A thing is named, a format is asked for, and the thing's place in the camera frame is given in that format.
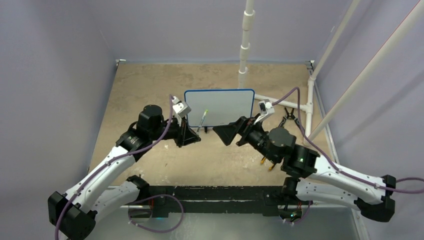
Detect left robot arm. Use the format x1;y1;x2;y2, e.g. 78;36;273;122
47;101;201;240

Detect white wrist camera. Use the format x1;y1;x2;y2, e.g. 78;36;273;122
171;95;192;118
254;99;275;125

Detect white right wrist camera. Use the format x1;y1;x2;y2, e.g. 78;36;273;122
254;99;275;125

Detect yellow handled pliers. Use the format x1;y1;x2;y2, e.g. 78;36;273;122
259;156;276;172

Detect white pvc pipe frame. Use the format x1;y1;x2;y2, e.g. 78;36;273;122
237;0;424;147

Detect white green whiteboard marker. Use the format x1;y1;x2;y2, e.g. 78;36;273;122
196;109;209;134

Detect blue framed whiteboard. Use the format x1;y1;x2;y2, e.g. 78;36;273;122
184;88;255;129

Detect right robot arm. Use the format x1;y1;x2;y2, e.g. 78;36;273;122
212;116;396;223

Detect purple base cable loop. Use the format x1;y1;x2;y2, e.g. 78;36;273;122
127;194;185;233

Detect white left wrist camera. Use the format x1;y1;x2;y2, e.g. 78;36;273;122
171;95;192;118

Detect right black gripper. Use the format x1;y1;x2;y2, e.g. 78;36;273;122
213;113;278;164

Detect black handled pliers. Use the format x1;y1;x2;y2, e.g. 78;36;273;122
278;107;305;134

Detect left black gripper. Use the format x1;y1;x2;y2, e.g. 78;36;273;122
150;114;201;148

